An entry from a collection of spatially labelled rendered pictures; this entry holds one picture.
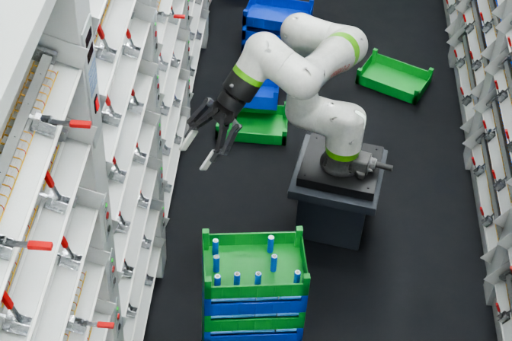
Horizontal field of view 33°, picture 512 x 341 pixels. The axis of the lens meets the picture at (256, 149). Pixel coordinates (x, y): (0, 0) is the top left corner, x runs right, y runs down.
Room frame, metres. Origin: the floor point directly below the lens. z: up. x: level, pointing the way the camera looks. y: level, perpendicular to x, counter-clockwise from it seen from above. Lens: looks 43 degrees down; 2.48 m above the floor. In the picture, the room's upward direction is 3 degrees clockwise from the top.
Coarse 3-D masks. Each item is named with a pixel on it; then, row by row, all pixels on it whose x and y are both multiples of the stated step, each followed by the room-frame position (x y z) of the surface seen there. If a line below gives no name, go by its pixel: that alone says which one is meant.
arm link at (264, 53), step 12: (252, 36) 1.90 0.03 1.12; (264, 36) 1.89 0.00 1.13; (276, 36) 1.91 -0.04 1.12; (252, 48) 1.86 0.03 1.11; (264, 48) 1.86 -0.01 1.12; (276, 48) 1.86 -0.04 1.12; (288, 48) 1.88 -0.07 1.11; (240, 60) 1.87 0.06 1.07; (252, 60) 1.85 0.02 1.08; (264, 60) 1.84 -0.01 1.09; (276, 60) 1.83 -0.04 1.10; (240, 72) 1.84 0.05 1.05; (252, 72) 1.83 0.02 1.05; (264, 72) 1.83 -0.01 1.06; (276, 72) 1.82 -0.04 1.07; (252, 84) 1.82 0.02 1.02
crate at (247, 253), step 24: (240, 240) 1.71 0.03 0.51; (264, 240) 1.72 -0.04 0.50; (288, 240) 1.73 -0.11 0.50; (240, 264) 1.64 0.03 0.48; (264, 264) 1.64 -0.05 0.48; (288, 264) 1.65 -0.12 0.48; (216, 288) 1.51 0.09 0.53; (240, 288) 1.52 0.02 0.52; (264, 288) 1.53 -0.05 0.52; (288, 288) 1.53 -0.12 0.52
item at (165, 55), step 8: (176, 0) 2.62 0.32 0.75; (184, 0) 2.64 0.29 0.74; (176, 8) 2.57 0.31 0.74; (168, 24) 2.46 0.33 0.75; (176, 24) 2.48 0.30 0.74; (168, 32) 2.42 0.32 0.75; (176, 32) 2.44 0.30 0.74; (168, 40) 2.38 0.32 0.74; (168, 48) 2.34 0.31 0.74; (160, 56) 2.22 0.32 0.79; (168, 56) 2.29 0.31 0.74; (160, 64) 2.21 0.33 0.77; (168, 64) 2.25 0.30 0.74; (160, 72) 2.20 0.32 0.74; (160, 80) 2.16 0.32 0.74; (160, 88) 2.12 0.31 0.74; (160, 96) 2.04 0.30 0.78; (160, 104) 2.04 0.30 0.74
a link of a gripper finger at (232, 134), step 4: (236, 124) 1.77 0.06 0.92; (232, 128) 1.77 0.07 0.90; (236, 128) 1.77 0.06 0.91; (240, 128) 1.78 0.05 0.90; (232, 132) 1.76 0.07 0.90; (236, 132) 1.77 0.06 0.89; (228, 136) 1.76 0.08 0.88; (232, 136) 1.76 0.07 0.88; (228, 140) 1.75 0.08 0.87; (232, 140) 1.76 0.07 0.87; (224, 144) 1.75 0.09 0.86; (228, 144) 1.75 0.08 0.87; (224, 148) 1.74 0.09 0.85; (228, 148) 1.75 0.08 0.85; (220, 152) 1.74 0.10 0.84; (224, 152) 1.73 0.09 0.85; (228, 152) 1.75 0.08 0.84
